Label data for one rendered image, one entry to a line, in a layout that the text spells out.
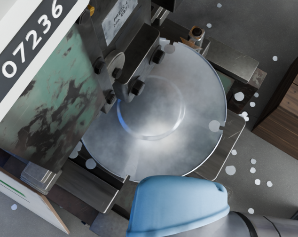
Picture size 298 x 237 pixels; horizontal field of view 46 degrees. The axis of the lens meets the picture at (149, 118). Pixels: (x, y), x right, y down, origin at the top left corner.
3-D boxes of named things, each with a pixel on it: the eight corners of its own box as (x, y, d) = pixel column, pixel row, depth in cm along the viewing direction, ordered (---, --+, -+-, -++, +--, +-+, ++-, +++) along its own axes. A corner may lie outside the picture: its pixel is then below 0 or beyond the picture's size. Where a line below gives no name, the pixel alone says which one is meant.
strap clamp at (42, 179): (92, 126, 75) (83, 112, 65) (46, 195, 71) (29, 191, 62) (69, 113, 76) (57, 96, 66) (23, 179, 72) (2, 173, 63)
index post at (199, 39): (200, 50, 80) (207, 27, 71) (194, 60, 79) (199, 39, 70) (190, 44, 80) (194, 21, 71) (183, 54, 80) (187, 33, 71)
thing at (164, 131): (203, 203, 63) (203, 203, 63) (54, 156, 67) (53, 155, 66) (242, 60, 70) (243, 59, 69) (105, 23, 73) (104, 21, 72)
